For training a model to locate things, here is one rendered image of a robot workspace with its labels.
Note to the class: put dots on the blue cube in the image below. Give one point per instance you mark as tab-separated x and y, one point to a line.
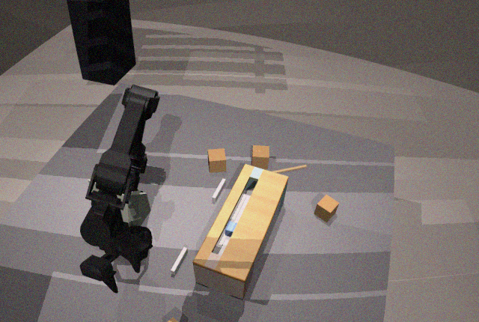
230	228

